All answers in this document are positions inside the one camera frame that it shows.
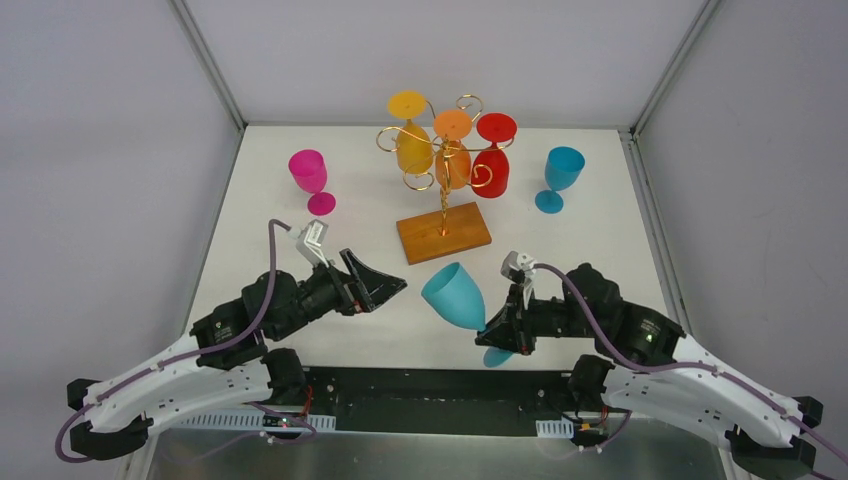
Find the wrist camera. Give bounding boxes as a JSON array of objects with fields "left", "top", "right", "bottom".
[
  {"left": 500, "top": 251, "right": 536, "bottom": 307},
  {"left": 288, "top": 219, "right": 330, "bottom": 267}
]

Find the orange wine glass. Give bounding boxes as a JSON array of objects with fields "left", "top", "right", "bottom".
[{"left": 433, "top": 109, "right": 472, "bottom": 190}]

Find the teal wine glass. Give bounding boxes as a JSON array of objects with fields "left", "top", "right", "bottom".
[{"left": 421, "top": 262, "right": 486, "bottom": 332}]

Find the purple cable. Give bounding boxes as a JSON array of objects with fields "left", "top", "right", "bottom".
[
  {"left": 54, "top": 218, "right": 319, "bottom": 465},
  {"left": 533, "top": 262, "right": 848, "bottom": 480}
]

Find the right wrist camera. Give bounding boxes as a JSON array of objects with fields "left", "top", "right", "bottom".
[{"left": 500, "top": 251, "right": 536, "bottom": 307}]

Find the red wine glass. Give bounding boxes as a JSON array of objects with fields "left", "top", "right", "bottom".
[{"left": 471, "top": 112, "right": 518, "bottom": 199}]

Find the yellow wine glass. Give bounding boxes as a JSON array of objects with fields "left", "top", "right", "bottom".
[{"left": 387, "top": 90, "right": 433, "bottom": 175}]

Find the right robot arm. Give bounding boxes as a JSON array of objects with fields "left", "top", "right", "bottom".
[{"left": 471, "top": 263, "right": 823, "bottom": 479}]

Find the pink wine glass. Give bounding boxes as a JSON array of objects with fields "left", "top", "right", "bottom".
[{"left": 288, "top": 149, "right": 337, "bottom": 216}]

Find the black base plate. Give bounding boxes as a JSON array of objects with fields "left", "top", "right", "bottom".
[{"left": 268, "top": 367, "right": 603, "bottom": 437}]

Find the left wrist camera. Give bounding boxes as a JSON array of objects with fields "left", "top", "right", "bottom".
[{"left": 288, "top": 219, "right": 330, "bottom": 267}]

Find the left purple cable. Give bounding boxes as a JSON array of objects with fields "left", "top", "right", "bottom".
[{"left": 54, "top": 218, "right": 319, "bottom": 465}]

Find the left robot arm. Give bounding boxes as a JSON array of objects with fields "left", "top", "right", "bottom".
[{"left": 55, "top": 249, "right": 407, "bottom": 463}]

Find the blue wine glass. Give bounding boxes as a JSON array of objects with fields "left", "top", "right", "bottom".
[{"left": 534, "top": 146, "right": 586, "bottom": 214}]

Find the gold rack with wooden base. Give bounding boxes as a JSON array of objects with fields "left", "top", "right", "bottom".
[{"left": 375, "top": 94, "right": 492, "bottom": 265}]

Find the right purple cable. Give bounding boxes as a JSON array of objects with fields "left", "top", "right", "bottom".
[{"left": 533, "top": 262, "right": 848, "bottom": 480}]

